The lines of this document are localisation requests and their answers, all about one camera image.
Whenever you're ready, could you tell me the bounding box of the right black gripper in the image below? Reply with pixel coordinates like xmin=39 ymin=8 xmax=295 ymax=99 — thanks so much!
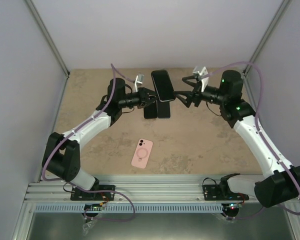
xmin=173 ymin=75 xmax=227 ymax=108

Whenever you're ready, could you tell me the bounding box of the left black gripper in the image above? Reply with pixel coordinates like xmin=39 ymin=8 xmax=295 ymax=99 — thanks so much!
xmin=119 ymin=87 xmax=161 ymax=109

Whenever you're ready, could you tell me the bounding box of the black phone case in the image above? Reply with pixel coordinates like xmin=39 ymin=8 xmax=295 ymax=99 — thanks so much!
xmin=143 ymin=103 xmax=158 ymax=120

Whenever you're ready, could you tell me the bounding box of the black phone with blue edge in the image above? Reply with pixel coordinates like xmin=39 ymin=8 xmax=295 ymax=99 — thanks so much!
xmin=157 ymin=100 xmax=171 ymax=119

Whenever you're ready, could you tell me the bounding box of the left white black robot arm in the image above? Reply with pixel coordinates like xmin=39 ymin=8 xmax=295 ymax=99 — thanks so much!
xmin=42 ymin=77 xmax=158 ymax=200

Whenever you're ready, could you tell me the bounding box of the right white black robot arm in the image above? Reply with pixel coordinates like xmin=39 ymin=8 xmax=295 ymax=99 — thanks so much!
xmin=174 ymin=69 xmax=300 ymax=208

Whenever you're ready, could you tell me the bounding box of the pink phone case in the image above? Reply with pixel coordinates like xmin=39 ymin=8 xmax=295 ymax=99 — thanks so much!
xmin=131 ymin=138 xmax=153 ymax=169

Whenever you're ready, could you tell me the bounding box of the left circuit board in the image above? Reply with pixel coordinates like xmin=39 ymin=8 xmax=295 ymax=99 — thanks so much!
xmin=83 ymin=202 xmax=107 ymax=212

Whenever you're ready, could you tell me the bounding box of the circuit board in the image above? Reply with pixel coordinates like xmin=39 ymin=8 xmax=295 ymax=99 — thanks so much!
xmin=83 ymin=202 xmax=107 ymax=212
xmin=224 ymin=202 xmax=243 ymax=211

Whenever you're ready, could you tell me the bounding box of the right circuit board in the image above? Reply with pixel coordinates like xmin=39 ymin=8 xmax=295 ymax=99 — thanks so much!
xmin=224 ymin=202 xmax=243 ymax=211

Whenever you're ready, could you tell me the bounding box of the clear plastic bag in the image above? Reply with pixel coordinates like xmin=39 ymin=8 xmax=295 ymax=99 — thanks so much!
xmin=82 ymin=219 xmax=97 ymax=236

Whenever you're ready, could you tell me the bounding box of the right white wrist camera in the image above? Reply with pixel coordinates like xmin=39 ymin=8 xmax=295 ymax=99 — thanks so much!
xmin=192 ymin=66 xmax=209 ymax=93

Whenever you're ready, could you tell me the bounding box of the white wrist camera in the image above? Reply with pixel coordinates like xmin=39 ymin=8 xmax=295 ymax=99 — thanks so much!
xmin=133 ymin=73 xmax=144 ymax=92
xmin=192 ymin=66 xmax=209 ymax=93

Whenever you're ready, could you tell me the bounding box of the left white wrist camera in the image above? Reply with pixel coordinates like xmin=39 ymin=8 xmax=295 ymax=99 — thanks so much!
xmin=133 ymin=73 xmax=144 ymax=92

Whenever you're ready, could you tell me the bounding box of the aluminium rail frame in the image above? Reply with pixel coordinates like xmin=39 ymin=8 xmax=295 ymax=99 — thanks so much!
xmin=23 ymin=174 xmax=300 ymax=202

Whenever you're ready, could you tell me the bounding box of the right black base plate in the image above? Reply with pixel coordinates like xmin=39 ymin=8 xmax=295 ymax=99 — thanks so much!
xmin=202 ymin=184 xmax=243 ymax=201

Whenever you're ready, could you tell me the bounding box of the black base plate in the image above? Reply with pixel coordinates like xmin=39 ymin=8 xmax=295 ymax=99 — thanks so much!
xmin=70 ymin=184 xmax=116 ymax=202
xmin=202 ymin=184 xmax=243 ymax=201

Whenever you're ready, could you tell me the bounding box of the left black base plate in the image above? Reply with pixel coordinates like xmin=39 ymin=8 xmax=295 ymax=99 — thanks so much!
xmin=70 ymin=184 xmax=116 ymax=202

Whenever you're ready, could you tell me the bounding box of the right corner aluminium post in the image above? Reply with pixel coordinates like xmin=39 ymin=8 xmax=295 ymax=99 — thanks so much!
xmin=249 ymin=0 xmax=292 ymax=63

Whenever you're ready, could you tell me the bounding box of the corner aluminium post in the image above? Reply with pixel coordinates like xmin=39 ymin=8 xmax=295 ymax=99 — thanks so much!
xmin=24 ymin=0 xmax=70 ymax=78
xmin=249 ymin=0 xmax=292 ymax=63

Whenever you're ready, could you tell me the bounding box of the left corner aluminium post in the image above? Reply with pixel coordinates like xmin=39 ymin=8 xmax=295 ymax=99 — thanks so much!
xmin=24 ymin=0 xmax=70 ymax=78

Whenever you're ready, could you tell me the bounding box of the grey slotted cable duct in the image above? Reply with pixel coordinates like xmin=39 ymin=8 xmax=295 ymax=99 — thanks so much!
xmin=34 ymin=203 xmax=243 ymax=213

